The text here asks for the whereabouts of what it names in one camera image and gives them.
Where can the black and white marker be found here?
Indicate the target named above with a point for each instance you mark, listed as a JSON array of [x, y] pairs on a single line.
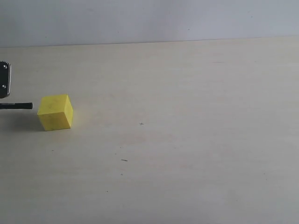
[[10, 106]]

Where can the yellow foam cube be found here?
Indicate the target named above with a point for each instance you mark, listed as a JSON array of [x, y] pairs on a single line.
[[55, 112]]

